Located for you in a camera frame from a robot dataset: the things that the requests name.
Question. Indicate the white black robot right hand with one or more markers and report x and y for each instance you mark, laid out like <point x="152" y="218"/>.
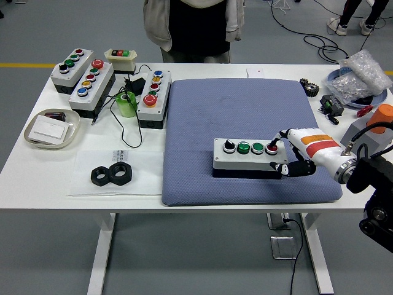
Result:
<point x="319" y="150"/>

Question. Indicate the grey four-button control box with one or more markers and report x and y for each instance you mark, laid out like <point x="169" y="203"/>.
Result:
<point x="245" y="161"/>

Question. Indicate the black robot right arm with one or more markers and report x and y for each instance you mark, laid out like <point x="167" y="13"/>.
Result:
<point x="368" y="172"/>

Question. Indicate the slim grey five-button box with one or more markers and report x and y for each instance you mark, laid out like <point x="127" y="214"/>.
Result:
<point x="161" y="92"/>

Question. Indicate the large grey five-button box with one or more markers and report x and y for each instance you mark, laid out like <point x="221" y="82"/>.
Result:
<point x="99" y="84"/>

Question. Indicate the small black plug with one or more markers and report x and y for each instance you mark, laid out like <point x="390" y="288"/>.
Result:
<point x="333" y="119"/>

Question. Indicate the black module green terminals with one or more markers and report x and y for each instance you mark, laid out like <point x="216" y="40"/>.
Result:
<point x="333" y="106"/>

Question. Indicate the red clip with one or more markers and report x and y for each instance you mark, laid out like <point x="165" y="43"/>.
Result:
<point x="365" y="110"/>

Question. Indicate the black metal gear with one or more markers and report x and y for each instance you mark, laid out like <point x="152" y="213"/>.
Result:
<point x="311" y="89"/>

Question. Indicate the clear bag of metal parts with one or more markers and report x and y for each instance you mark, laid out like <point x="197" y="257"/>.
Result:
<point x="347" y="87"/>

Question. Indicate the orange cylinder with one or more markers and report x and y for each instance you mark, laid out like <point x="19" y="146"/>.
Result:
<point x="380" y="116"/>

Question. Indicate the bubble wrap bag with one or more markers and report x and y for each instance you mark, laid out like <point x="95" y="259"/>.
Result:
<point x="368" y="70"/>

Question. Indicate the blue-grey quilted mat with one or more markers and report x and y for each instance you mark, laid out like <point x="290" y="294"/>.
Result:
<point x="227" y="110"/>

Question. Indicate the metal floor socket box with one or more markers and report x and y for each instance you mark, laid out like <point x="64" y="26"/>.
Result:
<point x="284" y="247"/>

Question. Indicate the white table leg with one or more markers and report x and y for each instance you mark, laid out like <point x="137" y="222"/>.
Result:
<point x="319" y="261"/>
<point x="102" y="252"/>

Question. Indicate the person in white shoes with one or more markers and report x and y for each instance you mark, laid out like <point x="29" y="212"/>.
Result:
<point x="348" y="12"/>

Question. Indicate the clear plastic bag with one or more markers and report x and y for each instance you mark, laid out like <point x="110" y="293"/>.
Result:
<point x="144" y="175"/>

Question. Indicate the black power adapter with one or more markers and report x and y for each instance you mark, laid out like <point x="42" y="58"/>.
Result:
<point x="137" y="84"/>

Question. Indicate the black hex nut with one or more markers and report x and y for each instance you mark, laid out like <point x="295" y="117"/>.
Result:
<point x="95" y="179"/>
<point x="127" y="175"/>

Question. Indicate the green tape roll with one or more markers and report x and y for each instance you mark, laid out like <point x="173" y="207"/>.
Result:
<point x="126" y="106"/>

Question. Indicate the white rounded tray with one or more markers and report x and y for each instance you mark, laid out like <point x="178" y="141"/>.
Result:
<point x="72" y="130"/>

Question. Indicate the grey box with black knob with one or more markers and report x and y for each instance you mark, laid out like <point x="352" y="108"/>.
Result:
<point x="76" y="70"/>

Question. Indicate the dark battery pack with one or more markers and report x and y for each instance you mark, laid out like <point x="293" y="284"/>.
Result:
<point x="56" y="116"/>

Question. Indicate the cream red-green switch box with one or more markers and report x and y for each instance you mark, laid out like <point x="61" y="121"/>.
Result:
<point x="122" y="63"/>

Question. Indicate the white wall switch panel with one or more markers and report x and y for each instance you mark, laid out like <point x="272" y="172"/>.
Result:
<point x="49" y="129"/>

